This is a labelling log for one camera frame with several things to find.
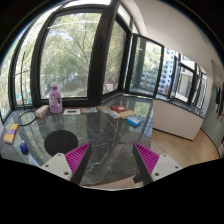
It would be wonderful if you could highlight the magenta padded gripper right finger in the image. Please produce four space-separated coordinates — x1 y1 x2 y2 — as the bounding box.
133 143 182 185

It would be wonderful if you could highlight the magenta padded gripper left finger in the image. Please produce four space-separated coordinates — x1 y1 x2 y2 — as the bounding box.
41 142 92 185

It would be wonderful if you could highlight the round black mouse pad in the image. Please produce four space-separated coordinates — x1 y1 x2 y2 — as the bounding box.
44 130 78 156

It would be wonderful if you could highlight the blue computer mouse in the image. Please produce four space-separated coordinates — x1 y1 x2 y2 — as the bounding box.
19 141 28 154

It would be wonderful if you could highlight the blue white box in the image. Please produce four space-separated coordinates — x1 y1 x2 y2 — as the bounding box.
126 116 141 127

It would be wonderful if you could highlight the white flat card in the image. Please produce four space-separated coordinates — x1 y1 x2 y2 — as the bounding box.
63 108 82 115

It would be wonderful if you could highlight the grey flat packet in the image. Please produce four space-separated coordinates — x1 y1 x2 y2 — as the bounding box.
81 107 98 114

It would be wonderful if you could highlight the beige flat box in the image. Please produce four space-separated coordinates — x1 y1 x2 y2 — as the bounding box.
119 110 136 119

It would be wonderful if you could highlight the small beige box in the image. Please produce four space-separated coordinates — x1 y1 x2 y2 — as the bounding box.
35 105 49 118

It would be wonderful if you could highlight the colourful thin booklet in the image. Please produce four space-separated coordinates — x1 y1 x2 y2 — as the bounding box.
103 107 121 119

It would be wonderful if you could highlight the purple detergent bottle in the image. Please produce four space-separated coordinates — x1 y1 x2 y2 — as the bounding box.
49 82 62 113

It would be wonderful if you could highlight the red book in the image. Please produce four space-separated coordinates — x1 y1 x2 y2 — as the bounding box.
111 105 129 113

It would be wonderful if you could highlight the yellow purple box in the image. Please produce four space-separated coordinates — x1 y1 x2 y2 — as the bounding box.
4 124 19 144

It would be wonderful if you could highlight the black cable loop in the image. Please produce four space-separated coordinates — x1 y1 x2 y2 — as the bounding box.
17 109 38 127

